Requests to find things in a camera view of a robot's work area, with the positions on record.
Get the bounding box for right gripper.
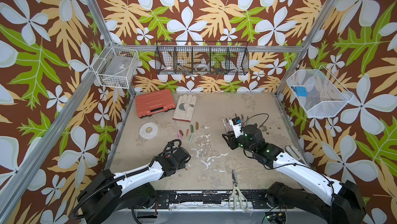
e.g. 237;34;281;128
221;130;256;155

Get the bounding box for brown white marker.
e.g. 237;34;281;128
222;118;228;133

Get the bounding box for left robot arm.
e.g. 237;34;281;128
70;140;191;224

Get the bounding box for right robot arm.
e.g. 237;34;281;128
222;123;367;224

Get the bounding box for white tape roll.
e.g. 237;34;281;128
139;122;159;140

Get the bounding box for beige work glove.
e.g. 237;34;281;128
173;94;197;122

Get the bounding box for red plastic tool case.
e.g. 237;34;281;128
135;89;176;118

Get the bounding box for blue object in basket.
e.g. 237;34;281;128
294;86;308;98

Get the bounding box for white mesh basket right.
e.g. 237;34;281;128
286;66;354;119

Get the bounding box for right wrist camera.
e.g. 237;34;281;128
229;117;244;138

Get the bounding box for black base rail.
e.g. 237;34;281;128
128;189;295;210

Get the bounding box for white-handled scissors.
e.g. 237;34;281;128
228;169;249;211

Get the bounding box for black wire basket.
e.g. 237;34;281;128
154;41;250;75

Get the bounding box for white wire basket left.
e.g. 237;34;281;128
93;42;140;89

